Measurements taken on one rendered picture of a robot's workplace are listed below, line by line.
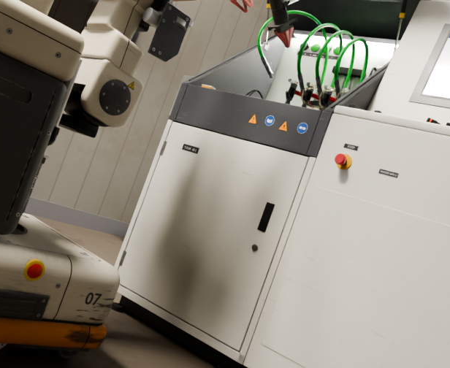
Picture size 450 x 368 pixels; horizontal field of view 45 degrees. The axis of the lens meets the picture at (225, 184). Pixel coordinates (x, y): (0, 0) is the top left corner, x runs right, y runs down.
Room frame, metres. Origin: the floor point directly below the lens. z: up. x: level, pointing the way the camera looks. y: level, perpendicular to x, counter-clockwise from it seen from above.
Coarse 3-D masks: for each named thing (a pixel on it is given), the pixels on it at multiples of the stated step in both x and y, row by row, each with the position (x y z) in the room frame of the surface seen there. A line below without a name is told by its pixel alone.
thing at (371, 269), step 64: (384, 128) 1.65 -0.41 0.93; (320, 192) 1.73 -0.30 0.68; (384, 192) 1.61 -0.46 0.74; (448, 192) 1.51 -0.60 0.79; (320, 256) 1.69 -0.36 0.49; (384, 256) 1.57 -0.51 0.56; (448, 256) 1.47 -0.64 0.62; (320, 320) 1.65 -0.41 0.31; (384, 320) 1.54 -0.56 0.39; (448, 320) 1.44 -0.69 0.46
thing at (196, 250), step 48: (192, 144) 2.08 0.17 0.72; (240, 144) 1.95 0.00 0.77; (192, 192) 2.03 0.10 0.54; (240, 192) 1.91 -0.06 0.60; (288, 192) 1.80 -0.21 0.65; (144, 240) 2.12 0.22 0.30; (192, 240) 1.99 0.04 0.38; (240, 240) 1.87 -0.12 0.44; (144, 288) 2.07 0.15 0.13; (192, 288) 1.94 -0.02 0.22; (240, 288) 1.83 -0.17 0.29; (240, 336) 1.79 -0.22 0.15
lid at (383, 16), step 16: (304, 0) 2.43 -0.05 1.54; (320, 0) 2.37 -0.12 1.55; (336, 0) 2.32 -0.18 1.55; (352, 0) 2.27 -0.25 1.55; (368, 0) 2.22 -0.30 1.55; (384, 0) 2.19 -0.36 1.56; (400, 0) 2.15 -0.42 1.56; (416, 0) 2.09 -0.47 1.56; (304, 16) 2.50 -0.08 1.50; (320, 16) 2.44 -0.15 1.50; (336, 16) 2.39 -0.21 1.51; (352, 16) 2.33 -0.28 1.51; (368, 16) 2.28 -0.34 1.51; (384, 16) 2.24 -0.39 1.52; (352, 32) 2.40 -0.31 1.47; (368, 32) 2.35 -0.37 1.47; (384, 32) 2.30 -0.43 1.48; (400, 32) 2.25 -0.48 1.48
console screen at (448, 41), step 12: (444, 24) 1.95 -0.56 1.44; (444, 36) 1.93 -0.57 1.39; (444, 48) 1.91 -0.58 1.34; (432, 60) 1.91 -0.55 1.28; (444, 60) 1.89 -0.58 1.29; (432, 72) 1.89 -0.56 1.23; (444, 72) 1.86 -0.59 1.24; (420, 84) 1.89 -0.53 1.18; (432, 84) 1.87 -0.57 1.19; (444, 84) 1.85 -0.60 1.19; (420, 96) 1.87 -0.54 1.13; (432, 96) 1.85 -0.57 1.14; (444, 96) 1.83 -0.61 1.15
